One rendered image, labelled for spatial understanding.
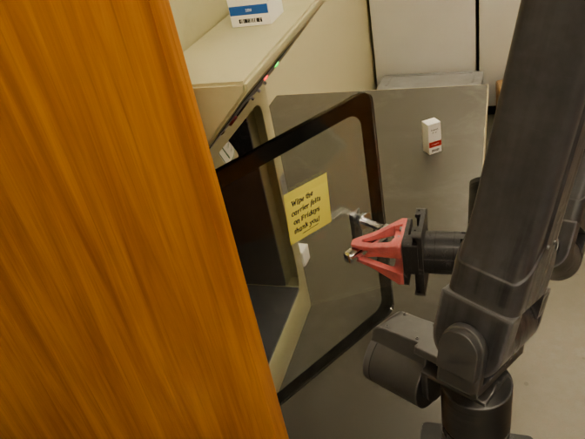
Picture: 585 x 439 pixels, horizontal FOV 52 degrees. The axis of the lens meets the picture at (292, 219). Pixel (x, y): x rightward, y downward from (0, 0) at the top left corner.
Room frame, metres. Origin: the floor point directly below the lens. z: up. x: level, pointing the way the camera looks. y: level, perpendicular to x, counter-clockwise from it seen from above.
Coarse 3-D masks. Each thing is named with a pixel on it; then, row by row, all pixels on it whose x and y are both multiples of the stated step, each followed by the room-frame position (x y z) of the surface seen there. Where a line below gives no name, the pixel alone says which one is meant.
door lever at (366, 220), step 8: (368, 216) 0.73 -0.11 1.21; (360, 224) 0.72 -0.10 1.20; (368, 224) 0.72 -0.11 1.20; (376, 224) 0.71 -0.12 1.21; (384, 224) 0.70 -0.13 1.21; (376, 240) 0.67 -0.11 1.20; (352, 248) 0.66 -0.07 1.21; (344, 256) 0.65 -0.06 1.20; (352, 256) 0.64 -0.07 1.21; (360, 256) 0.65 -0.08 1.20
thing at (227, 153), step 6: (228, 144) 0.78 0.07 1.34; (222, 150) 0.75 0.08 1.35; (228, 150) 0.77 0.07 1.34; (234, 150) 0.79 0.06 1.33; (216, 156) 0.74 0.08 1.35; (222, 156) 0.74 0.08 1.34; (228, 156) 0.75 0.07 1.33; (234, 156) 0.77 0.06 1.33; (216, 162) 0.73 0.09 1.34; (222, 162) 0.74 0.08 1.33; (216, 168) 0.73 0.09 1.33
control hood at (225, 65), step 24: (288, 0) 0.81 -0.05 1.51; (312, 0) 0.78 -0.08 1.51; (288, 24) 0.69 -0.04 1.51; (192, 48) 0.68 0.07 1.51; (216, 48) 0.66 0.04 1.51; (240, 48) 0.64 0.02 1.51; (264, 48) 0.62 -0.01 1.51; (192, 72) 0.59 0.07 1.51; (216, 72) 0.58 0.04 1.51; (240, 72) 0.56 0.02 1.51; (264, 72) 0.58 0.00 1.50; (216, 96) 0.54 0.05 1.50; (240, 96) 0.54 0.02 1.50; (216, 120) 0.55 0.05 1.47
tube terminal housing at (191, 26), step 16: (176, 0) 0.69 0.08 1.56; (192, 0) 0.72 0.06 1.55; (208, 0) 0.76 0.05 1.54; (224, 0) 0.80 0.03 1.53; (176, 16) 0.68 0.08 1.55; (192, 16) 0.72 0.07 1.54; (208, 16) 0.75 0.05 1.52; (224, 16) 0.79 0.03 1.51; (192, 32) 0.71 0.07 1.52; (256, 96) 0.83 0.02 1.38; (256, 112) 0.88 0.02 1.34; (256, 128) 0.88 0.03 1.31; (272, 128) 0.87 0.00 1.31; (224, 144) 0.71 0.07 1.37; (256, 144) 0.87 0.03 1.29
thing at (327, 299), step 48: (288, 144) 0.67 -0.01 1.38; (336, 144) 0.71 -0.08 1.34; (240, 192) 0.62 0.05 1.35; (336, 192) 0.70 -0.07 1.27; (240, 240) 0.61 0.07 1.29; (288, 240) 0.65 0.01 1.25; (336, 240) 0.70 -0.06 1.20; (384, 240) 0.75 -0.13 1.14; (288, 288) 0.64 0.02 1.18; (336, 288) 0.69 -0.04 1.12; (384, 288) 0.74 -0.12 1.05; (288, 336) 0.63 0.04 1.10; (336, 336) 0.68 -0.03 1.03; (288, 384) 0.62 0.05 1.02
